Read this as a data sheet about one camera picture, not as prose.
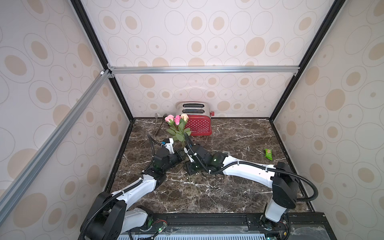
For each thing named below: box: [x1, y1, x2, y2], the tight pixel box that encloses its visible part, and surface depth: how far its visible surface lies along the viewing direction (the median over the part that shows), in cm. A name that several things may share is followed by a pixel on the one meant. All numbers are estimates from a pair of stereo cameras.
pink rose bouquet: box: [164, 113, 192, 148], surface depth 87 cm
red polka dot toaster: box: [175, 101, 215, 136], surface depth 104 cm
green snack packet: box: [265, 148, 273, 161], surface depth 100 cm
